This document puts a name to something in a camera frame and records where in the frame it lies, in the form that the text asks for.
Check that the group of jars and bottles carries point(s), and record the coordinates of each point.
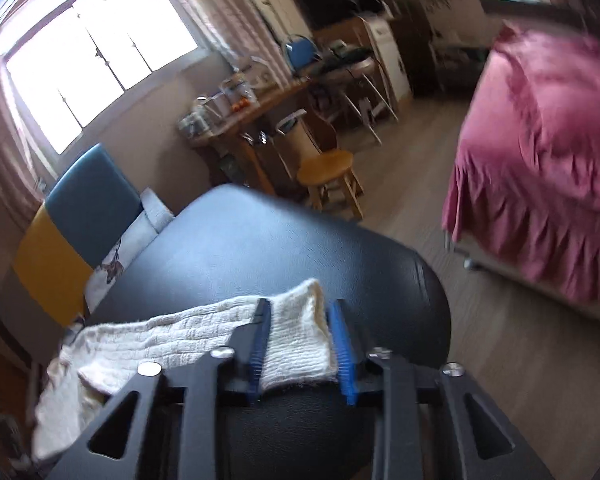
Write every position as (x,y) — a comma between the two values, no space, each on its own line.
(230,95)

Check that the blue chair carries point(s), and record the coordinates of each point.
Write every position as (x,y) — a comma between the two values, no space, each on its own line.
(300,52)

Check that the dark wardrobe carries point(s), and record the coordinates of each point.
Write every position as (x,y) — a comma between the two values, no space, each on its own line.
(415,45)

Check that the bed with pink cover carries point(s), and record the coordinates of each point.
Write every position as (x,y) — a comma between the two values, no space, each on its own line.
(540,135)

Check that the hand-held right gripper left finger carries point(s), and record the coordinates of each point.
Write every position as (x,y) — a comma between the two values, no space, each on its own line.
(257,355)

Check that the brown wooden panel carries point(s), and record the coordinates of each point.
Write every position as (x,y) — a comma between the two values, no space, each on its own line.
(0,375)

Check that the round folding table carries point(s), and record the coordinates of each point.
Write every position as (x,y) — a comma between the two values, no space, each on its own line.
(345,72)

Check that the large barred window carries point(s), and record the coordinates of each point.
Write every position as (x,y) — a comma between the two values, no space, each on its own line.
(105,35)

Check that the black television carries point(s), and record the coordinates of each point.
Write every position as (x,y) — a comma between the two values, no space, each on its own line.
(325,5)

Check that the wooden desk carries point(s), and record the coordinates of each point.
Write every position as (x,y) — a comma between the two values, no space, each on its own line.
(260,105)

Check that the wooden chair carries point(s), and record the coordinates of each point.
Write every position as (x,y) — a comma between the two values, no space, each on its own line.
(325,135)

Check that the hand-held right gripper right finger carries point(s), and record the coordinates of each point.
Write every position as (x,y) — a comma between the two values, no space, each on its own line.
(342,355)

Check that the white deer print pillow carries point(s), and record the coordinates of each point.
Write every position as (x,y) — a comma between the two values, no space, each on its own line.
(130,240)

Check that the white knit sweater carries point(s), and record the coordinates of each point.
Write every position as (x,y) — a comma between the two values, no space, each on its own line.
(300,340)

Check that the black leather sofa seat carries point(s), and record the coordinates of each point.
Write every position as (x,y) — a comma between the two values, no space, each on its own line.
(280,250)

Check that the white cabinet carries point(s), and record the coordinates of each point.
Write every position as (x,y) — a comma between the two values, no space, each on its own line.
(392,65)

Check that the grey yellow blue sofa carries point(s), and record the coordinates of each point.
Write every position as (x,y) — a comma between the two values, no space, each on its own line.
(95,200)

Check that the bed frame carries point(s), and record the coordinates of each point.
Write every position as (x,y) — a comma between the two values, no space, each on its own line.
(472,263)

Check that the round wooden stool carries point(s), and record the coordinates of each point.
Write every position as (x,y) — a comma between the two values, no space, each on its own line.
(325,162)

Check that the wooden television cabinet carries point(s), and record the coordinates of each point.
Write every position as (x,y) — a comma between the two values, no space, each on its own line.
(340,35)

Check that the pink striped curtain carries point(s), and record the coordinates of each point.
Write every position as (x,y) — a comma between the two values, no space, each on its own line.
(240,20)
(5,135)

